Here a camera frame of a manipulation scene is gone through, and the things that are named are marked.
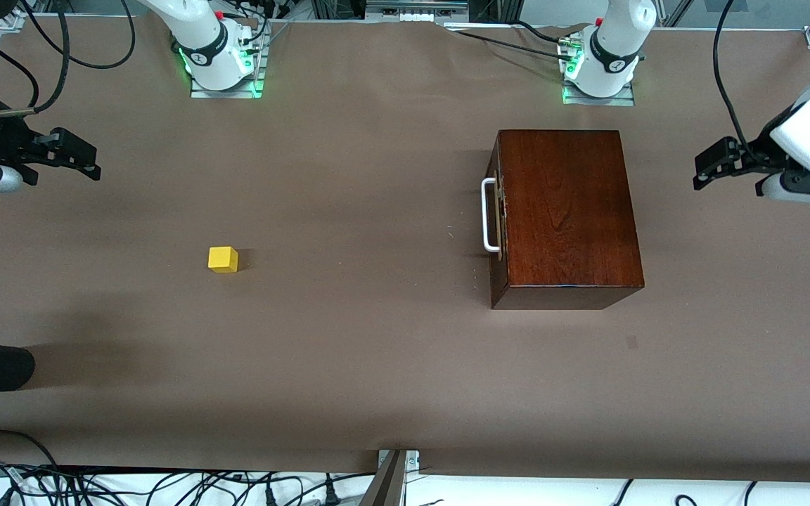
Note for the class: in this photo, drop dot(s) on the small metal bracket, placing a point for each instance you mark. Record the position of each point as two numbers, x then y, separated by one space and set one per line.
412 460

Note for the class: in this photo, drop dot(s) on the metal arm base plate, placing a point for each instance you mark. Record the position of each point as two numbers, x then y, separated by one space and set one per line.
598 102
229 93

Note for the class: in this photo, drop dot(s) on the dark brown wooden cabinet box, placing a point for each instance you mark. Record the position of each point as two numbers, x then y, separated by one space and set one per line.
567 211

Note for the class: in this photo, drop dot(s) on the aluminium frame strut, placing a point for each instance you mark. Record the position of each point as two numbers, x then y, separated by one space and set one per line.
676 13

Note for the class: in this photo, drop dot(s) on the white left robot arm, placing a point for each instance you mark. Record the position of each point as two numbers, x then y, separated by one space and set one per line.
616 35

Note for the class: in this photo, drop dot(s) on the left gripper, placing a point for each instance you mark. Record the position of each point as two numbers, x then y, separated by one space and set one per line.
759 154

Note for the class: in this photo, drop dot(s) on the grey mount beam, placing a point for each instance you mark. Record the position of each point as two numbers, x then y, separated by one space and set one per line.
384 488

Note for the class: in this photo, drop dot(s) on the yellow block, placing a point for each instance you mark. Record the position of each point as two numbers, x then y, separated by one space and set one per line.
222 260

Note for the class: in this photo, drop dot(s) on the brown table cover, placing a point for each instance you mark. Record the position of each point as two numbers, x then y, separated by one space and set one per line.
342 316

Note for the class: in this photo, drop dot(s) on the silver frame rail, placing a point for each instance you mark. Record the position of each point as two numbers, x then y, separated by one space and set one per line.
412 7

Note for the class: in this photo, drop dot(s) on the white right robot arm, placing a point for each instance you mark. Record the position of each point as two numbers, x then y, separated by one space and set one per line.
201 35

